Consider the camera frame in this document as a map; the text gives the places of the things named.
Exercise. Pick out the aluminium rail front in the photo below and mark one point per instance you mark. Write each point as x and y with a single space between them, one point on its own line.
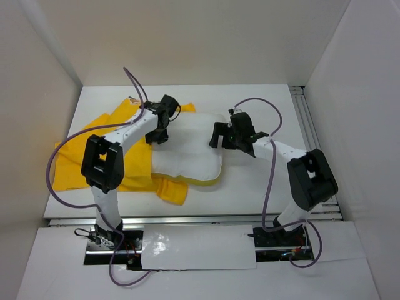
243 218

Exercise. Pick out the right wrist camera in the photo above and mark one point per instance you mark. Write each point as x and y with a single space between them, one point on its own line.
235 112

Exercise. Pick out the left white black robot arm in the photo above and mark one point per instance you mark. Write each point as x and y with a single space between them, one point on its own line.
103 162

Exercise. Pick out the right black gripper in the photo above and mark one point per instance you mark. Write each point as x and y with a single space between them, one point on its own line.
221 129

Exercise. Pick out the aluminium rail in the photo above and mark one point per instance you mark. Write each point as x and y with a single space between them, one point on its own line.
330 209
243 218

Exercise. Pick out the white cover plate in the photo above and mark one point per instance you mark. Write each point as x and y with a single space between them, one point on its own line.
193 248

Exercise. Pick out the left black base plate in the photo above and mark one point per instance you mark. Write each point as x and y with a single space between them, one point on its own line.
99 250

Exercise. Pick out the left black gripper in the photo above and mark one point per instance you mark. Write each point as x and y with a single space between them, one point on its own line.
160 137

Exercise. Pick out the white pillow with yellow edge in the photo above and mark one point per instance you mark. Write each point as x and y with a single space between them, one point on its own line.
187 155

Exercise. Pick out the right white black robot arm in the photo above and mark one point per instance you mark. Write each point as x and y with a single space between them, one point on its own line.
311 180

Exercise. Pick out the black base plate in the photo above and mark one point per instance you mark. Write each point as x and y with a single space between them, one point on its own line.
99 250
281 245

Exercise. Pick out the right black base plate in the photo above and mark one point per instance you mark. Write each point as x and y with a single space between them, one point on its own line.
281 245

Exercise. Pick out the aluminium rail right side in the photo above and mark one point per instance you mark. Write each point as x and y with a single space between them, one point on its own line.
330 209

